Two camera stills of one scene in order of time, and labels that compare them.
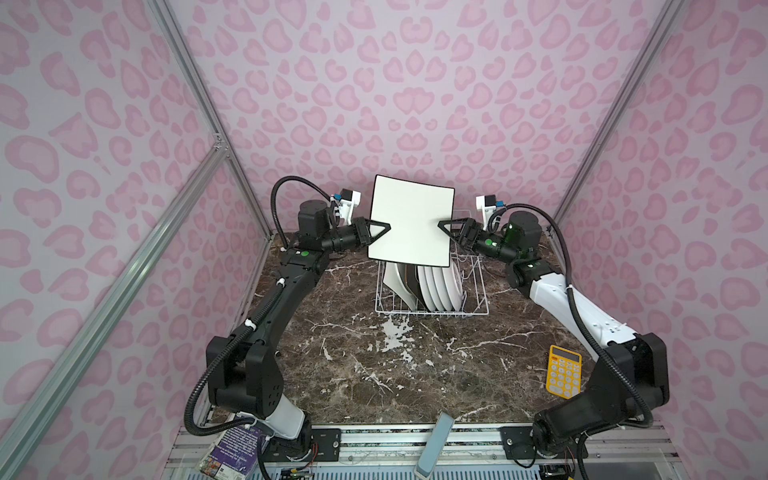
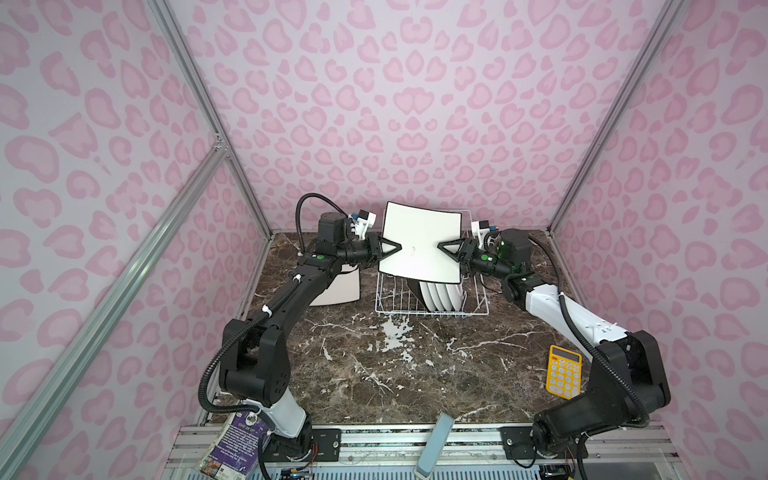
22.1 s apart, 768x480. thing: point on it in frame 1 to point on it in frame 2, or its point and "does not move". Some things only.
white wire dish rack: (428, 289) does not move
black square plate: (413, 284) does not move
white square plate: (393, 279) to (419, 231)
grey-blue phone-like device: (433, 446) does not move
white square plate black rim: (413, 210) to (346, 287)
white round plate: (453, 284) does not move
